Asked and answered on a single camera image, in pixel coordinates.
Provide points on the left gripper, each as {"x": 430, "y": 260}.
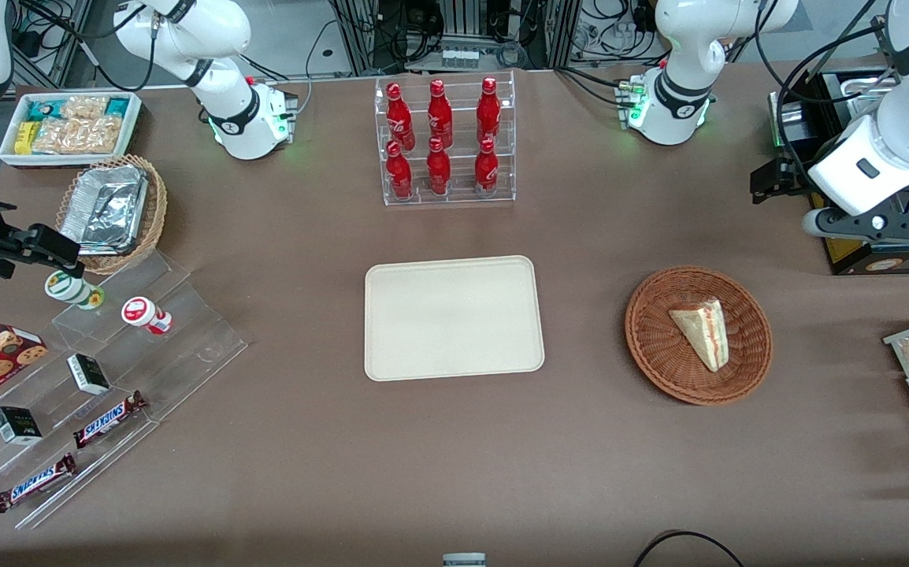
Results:
{"x": 791, "y": 176}

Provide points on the triangular sandwich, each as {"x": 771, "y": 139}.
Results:
{"x": 703, "y": 331}

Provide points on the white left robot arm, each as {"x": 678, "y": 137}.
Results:
{"x": 675, "y": 102}

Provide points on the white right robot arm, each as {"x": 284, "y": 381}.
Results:
{"x": 243, "y": 118}

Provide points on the oval light wicker basket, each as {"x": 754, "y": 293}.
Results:
{"x": 157, "y": 205}

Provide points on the round brown wicker basket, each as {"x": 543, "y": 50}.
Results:
{"x": 659, "y": 346}

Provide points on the beige plastic tray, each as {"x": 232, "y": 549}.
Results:
{"x": 454, "y": 319}

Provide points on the green sunflower yogurt cup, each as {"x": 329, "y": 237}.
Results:
{"x": 68, "y": 288}

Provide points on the black ribbed device box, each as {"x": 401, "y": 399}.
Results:
{"x": 799, "y": 118}

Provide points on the stack of foil trays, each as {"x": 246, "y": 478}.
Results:
{"x": 104, "y": 209}

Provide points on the black yellow food display case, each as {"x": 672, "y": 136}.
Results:
{"x": 856, "y": 264}

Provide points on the yellow snack packet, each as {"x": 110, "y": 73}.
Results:
{"x": 25, "y": 138}

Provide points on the steel food pan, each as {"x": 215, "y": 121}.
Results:
{"x": 856, "y": 83}

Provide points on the red strawberry yogurt cup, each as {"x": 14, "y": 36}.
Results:
{"x": 139, "y": 312}

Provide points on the clear bag of crackers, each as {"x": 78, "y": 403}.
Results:
{"x": 76, "y": 135}

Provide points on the small black carton box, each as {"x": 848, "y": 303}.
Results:
{"x": 88, "y": 374}
{"x": 17, "y": 425}

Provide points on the teal snack packet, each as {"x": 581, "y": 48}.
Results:
{"x": 45, "y": 110}

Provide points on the white rectangular snack bin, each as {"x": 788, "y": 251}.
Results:
{"x": 133, "y": 118}

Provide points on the Snickers chocolate bar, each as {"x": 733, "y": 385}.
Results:
{"x": 33, "y": 483}
{"x": 108, "y": 420}

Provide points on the clear acrylic stepped display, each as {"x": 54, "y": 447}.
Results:
{"x": 187, "y": 346}

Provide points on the red cola bottle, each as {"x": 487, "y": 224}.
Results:
{"x": 399, "y": 114}
{"x": 399, "y": 173}
{"x": 488, "y": 110}
{"x": 486, "y": 169}
{"x": 439, "y": 114}
{"x": 439, "y": 169}

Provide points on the clear acrylic bottle rack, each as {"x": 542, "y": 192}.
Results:
{"x": 458, "y": 198}

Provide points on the white power strip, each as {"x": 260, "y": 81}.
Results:
{"x": 460, "y": 58}

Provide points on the small grey device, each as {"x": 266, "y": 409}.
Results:
{"x": 464, "y": 560}

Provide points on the aluminium frame rack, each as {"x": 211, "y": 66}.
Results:
{"x": 454, "y": 24}

